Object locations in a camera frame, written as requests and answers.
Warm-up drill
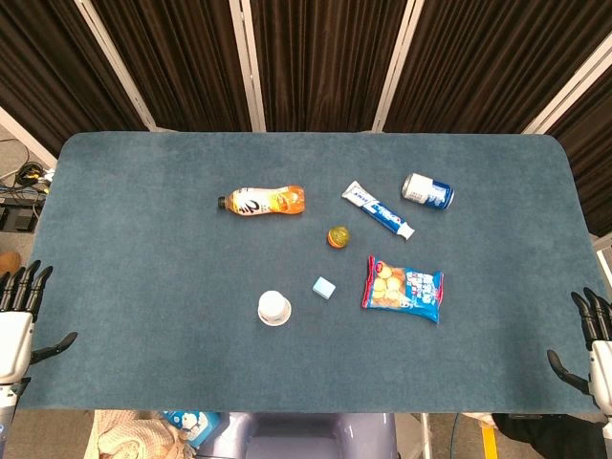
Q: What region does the white metal rack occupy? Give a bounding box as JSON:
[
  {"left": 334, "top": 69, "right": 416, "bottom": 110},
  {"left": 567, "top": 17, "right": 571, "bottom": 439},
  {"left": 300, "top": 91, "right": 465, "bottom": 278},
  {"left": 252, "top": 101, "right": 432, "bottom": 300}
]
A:
[{"left": 591, "top": 232, "right": 612, "bottom": 288}]

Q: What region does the blue printed package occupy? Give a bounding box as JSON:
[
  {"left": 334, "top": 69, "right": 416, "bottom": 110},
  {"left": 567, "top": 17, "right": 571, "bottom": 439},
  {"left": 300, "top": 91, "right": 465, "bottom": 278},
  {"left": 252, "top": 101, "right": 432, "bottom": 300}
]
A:
[{"left": 161, "top": 410, "right": 222, "bottom": 449}]

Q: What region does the brown shoe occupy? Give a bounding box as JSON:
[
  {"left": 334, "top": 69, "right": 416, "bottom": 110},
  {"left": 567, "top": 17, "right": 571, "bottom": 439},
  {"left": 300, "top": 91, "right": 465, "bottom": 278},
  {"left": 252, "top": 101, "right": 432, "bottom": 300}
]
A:
[{"left": 0, "top": 251, "right": 23, "bottom": 277}]

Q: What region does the black bag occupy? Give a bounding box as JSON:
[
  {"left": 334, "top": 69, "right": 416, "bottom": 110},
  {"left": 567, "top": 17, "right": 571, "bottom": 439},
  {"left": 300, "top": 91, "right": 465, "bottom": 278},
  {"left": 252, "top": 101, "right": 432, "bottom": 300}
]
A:
[{"left": 492, "top": 412, "right": 609, "bottom": 459}]

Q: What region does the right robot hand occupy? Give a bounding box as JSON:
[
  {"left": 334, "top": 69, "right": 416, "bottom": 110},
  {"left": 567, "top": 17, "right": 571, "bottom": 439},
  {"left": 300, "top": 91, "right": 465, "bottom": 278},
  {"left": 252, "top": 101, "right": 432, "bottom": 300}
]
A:
[{"left": 546, "top": 286, "right": 612, "bottom": 413}]

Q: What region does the dark brown curtain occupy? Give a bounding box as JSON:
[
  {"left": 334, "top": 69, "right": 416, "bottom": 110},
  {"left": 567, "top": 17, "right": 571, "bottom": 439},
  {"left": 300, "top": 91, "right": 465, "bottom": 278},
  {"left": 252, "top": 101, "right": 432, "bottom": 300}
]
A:
[
  {"left": 546, "top": 79, "right": 612, "bottom": 237},
  {"left": 249, "top": 0, "right": 408, "bottom": 134},
  {"left": 91, "top": 0, "right": 253, "bottom": 133},
  {"left": 383, "top": 0, "right": 612, "bottom": 135},
  {"left": 0, "top": 0, "right": 150, "bottom": 157}
]

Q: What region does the yellow orange ball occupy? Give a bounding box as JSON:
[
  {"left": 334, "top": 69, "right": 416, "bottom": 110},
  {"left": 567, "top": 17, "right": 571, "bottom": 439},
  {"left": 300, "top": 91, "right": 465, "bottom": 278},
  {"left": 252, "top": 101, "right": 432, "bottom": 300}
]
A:
[{"left": 326, "top": 224, "right": 352, "bottom": 250}]

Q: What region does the beige knitted cloth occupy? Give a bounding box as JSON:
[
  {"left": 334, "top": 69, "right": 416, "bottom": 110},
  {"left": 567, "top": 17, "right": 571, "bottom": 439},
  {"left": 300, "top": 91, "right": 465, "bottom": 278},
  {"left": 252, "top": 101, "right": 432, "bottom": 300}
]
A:
[{"left": 87, "top": 409, "right": 198, "bottom": 459}]

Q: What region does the blue snack biscuit bag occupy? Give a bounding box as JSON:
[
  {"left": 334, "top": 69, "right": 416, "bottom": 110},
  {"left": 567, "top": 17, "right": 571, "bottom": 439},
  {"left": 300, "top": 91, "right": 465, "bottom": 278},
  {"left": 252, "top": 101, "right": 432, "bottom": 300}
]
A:
[{"left": 361, "top": 254, "right": 446, "bottom": 326}]

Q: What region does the blue white drink can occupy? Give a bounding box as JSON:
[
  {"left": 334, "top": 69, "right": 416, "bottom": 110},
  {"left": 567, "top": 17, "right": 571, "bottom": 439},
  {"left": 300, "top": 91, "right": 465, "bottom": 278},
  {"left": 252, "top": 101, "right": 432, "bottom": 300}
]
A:
[{"left": 401, "top": 172, "right": 456, "bottom": 211}]

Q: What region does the black power box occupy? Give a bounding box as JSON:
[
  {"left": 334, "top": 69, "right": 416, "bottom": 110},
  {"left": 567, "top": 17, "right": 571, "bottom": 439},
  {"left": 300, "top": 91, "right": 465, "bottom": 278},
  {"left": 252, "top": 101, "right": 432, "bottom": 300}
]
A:
[{"left": 0, "top": 199, "right": 42, "bottom": 233}]

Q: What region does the orange drink bottle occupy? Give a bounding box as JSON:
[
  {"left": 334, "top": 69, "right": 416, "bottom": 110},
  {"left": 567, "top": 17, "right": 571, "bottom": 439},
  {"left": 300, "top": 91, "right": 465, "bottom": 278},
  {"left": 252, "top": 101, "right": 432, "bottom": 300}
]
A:
[{"left": 217, "top": 184, "right": 306, "bottom": 218}]

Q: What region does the white metal stand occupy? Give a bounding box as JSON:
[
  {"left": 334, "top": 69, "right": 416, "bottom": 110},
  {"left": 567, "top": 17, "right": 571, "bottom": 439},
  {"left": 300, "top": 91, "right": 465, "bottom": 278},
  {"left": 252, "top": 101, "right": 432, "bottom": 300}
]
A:
[{"left": 404, "top": 412, "right": 434, "bottom": 459}]

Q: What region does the light blue block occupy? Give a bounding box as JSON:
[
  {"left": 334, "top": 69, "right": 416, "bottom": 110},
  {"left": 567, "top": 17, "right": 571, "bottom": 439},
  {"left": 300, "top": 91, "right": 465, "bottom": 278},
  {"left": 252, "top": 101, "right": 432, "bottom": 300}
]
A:
[{"left": 312, "top": 275, "right": 338, "bottom": 301}]

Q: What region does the white paper cup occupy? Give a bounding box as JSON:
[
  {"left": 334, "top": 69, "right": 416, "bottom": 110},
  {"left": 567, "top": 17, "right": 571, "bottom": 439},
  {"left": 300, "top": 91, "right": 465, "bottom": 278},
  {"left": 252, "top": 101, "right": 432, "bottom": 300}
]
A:
[{"left": 257, "top": 290, "right": 293, "bottom": 327}]

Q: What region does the bundle of floor cables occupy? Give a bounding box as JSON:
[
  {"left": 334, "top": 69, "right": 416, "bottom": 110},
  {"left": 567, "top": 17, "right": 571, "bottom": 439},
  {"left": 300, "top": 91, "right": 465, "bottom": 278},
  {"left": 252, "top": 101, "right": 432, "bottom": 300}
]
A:
[{"left": 0, "top": 137, "right": 56, "bottom": 203}]

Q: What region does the white frame post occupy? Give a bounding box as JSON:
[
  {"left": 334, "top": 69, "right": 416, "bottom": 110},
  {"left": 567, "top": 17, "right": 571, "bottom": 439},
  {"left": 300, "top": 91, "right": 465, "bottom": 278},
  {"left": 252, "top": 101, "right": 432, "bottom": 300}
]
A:
[
  {"left": 74, "top": 0, "right": 178, "bottom": 133},
  {"left": 370, "top": 0, "right": 426, "bottom": 134},
  {"left": 228, "top": 0, "right": 267, "bottom": 133},
  {"left": 0, "top": 105, "right": 59, "bottom": 169},
  {"left": 521, "top": 41, "right": 612, "bottom": 136}
]

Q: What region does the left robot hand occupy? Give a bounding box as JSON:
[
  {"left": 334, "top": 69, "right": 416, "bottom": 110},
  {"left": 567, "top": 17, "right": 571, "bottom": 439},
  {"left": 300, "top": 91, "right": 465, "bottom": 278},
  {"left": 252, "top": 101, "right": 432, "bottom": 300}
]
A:
[{"left": 0, "top": 259, "right": 78, "bottom": 385}]

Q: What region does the blue table cloth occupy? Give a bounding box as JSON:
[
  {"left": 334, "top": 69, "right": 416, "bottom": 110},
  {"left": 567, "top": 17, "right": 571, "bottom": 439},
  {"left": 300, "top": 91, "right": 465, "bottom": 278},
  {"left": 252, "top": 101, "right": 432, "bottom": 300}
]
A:
[{"left": 12, "top": 131, "right": 604, "bottom": 415}]

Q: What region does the grey robot torso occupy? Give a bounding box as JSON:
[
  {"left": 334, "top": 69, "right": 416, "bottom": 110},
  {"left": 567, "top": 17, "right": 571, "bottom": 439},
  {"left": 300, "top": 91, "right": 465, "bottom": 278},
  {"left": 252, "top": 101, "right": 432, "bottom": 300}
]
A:
[{"left": 196, "top": 411, "right": 399, "bottom": 459}]

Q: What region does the white blue toothpaste tube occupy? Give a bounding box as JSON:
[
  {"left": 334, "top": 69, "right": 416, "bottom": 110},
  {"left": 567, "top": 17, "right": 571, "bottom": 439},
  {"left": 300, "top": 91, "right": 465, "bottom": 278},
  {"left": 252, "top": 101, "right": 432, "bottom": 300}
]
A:
[{"left": 340, "top": 180, "right": 416, "bottom": 242}]

